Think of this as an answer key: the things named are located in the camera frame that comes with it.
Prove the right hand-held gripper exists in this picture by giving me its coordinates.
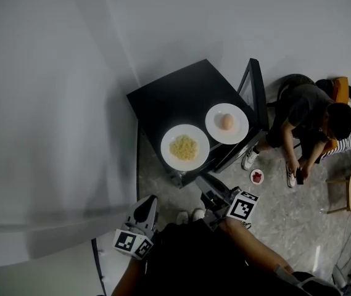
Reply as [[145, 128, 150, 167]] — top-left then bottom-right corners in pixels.
[[195, 174, 260, 228]]

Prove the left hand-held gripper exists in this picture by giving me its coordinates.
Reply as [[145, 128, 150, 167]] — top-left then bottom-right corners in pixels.
[[112, 195, 159, 261]]

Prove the white round plate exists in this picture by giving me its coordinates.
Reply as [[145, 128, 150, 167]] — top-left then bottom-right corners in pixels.
[[205, 102, 250, 146], [160, 123, 211, 171]]

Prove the pile of yellow noodles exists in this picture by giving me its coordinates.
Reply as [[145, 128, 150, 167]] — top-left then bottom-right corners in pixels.
[[168, 134, 200, 161]]

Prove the beige egg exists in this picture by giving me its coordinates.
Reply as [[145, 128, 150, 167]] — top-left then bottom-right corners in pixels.
[[221, 113, 234, 131]]

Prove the black mini fridge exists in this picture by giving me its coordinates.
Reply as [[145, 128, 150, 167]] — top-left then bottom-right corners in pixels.
[[126, 57, 270, 189]]

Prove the person's left forearm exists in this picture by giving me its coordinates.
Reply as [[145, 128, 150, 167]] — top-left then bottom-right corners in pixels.
[[110, 257, 147, 296]]

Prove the person's right forearm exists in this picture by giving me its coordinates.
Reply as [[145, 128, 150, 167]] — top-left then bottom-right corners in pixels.
[[220, 217, 295, 276]]

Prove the small white plate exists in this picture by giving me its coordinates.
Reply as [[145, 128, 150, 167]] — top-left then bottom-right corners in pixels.
[[249, 168, 265, 185]]

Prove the person's left white shoe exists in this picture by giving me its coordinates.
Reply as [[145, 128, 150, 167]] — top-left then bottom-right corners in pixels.
[[176, 210, 190, 225]]

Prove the person's black clothing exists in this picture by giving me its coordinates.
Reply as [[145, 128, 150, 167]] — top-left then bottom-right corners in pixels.
[[125, 217, 342, 296]]

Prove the white ledge black trim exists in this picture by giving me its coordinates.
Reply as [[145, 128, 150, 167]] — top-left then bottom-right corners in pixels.
[[0, 205, 139, 296]]

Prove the orange cushion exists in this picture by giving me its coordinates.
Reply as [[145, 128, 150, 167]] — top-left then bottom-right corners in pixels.
[[331, 76, 350, 104], [319, 138, 339, 157]]

